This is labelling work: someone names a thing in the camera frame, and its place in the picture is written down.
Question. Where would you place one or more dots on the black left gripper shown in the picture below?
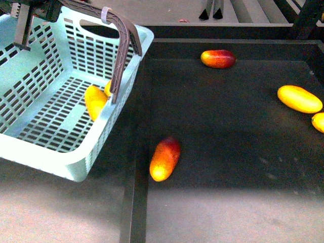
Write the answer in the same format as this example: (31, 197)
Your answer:
(24, 11)

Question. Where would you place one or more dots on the brown basket handle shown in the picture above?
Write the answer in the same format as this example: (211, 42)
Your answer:
(128, 35)

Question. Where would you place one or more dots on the large yellow mango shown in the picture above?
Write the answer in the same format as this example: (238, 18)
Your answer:
(95, 101)

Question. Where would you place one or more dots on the light blue plastic basket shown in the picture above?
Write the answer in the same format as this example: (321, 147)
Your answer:
(44, 121)

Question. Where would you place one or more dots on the red yellow mango far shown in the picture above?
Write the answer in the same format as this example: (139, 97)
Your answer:
(219, 59)

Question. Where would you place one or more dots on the red yellow mango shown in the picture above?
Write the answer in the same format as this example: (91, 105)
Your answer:
(165, 158)
(219, 59)

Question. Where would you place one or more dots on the red yellow mango near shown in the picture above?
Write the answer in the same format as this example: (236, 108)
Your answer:
(165, 158)

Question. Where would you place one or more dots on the yellow mango in tray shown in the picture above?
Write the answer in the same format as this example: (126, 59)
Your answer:
(299, 99)

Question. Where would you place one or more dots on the yellow mango at edge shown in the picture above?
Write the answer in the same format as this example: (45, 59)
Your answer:
(318, 121)

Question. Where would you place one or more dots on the black fruit display tray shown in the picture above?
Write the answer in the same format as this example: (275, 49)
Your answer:
(250, 168)

